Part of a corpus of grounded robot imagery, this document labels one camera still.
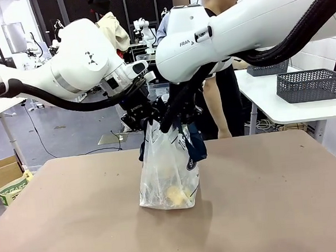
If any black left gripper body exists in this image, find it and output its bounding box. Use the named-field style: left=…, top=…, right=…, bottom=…
left=118, top=85, right=156, bottom=124

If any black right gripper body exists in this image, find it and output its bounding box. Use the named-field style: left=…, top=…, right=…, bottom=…
left=179, top=80, right=205, bottom=117

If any white plastic shopping bag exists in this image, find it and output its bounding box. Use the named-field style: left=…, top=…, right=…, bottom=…
left=131, top=91, right=212, bottom=212

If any large dark grey plastic basket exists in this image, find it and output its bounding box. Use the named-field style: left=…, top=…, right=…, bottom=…
left=275, top=67, right=336, bottom=105

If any person's left forearm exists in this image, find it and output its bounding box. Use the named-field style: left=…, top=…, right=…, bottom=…
left=231, top=59, right=248, bottom=71

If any person's right forearm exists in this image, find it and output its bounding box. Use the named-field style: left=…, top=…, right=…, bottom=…
left=211, top=98, right=231, bottom=133

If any clear plastic storage bin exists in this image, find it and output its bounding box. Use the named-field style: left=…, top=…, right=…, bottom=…
left=147, top=81, right=171, bottom=99

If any grey metal floor plate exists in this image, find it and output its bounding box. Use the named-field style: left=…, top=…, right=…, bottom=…
left=97, top=133, right=129, bottom=146

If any person in black clothes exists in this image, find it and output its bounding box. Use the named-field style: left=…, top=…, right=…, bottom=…
left=196, top=0, right=267, bottom=140

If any person in blue shirt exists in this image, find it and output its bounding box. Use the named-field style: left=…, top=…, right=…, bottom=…
left=154, top=16, right=169, bottom=45

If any person in beige jacket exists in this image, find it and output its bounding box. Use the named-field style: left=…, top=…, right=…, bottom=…
left=87, top=0, right=131, bottom=56

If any small dark grey plastic basket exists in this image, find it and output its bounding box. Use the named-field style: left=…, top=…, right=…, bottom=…
left=246, top=58, right=291, bottom=78

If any yellow food item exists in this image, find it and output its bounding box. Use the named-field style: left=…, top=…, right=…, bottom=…
left=163, top=184, right=194, bottom=210

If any green and white paper sack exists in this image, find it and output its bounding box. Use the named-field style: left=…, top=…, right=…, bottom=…
left=0, top=170, right=36, bottom=207

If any brown cardboard box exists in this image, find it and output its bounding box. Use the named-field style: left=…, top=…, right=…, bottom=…
left=0, top=155, right=26, bottom=193

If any grey standing monitor panel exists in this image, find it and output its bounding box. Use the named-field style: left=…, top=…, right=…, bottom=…
left=1, top=22, right=27, bottom=54

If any white cable bundle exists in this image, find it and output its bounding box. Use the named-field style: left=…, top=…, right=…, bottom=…
left=244, top=117, right=281, bottom=133

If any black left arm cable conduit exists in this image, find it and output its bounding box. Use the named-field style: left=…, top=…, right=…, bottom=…
left=0, top=70, right=147, bottom=118

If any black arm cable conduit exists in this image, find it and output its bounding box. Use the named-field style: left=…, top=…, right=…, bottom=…
left=0, top=70, right=147, bottom=118
left=151, top=0, right=336, bottom=134

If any black floor cable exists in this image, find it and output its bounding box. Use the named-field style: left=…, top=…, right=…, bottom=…
left=24, top=98, right=124, bottom=160

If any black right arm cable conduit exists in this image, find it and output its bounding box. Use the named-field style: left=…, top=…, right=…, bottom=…
left=151, top=0, right=336, bottom=134

